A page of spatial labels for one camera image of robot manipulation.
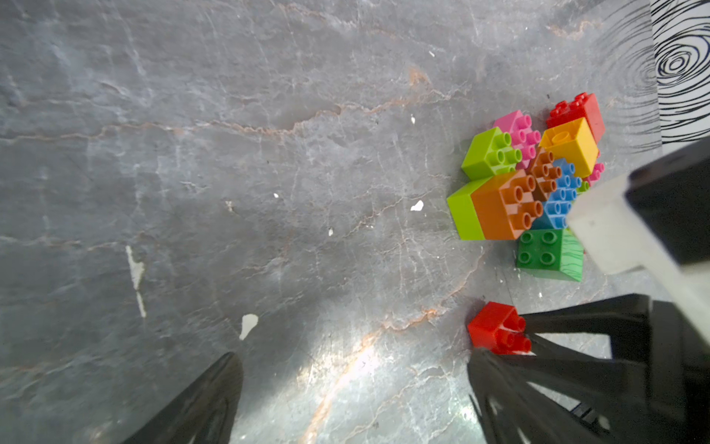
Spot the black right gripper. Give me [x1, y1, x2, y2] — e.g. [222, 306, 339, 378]
[501, 293, 709, 443]

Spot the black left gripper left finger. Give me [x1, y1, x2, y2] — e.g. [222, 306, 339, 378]
[125, 353, 244, 444]

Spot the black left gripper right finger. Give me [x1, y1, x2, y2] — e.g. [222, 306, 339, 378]
[468, 349, 603, 443]

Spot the red small lego brick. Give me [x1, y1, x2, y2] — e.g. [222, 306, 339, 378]
[467, 302, 532, 355]

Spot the dark green lego brick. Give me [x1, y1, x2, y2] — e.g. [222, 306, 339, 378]
[517, 229, 584, 282]

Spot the lime long lego brick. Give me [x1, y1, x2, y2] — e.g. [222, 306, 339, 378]
[447, 178, 490, 241]

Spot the blue long lego brick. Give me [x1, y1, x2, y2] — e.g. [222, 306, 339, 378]
[532, 158, 582, 229]

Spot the orange lego brick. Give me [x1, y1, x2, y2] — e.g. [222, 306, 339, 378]
[526, 148, 562, 202]
[471, 170, 544, 241]

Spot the pink lego brick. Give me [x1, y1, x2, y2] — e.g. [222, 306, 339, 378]
[584, 162, 606, 185]
[493, 110, 542, 169]

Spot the yellow tall lego brick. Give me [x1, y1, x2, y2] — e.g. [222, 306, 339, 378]
[540, 118, 599, 179]

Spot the lime small lego brick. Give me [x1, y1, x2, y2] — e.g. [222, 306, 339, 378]
[461, 127, 523, 181]

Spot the red tall lego brick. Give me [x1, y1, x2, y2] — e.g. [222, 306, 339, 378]
[545, 92, 606, 142]

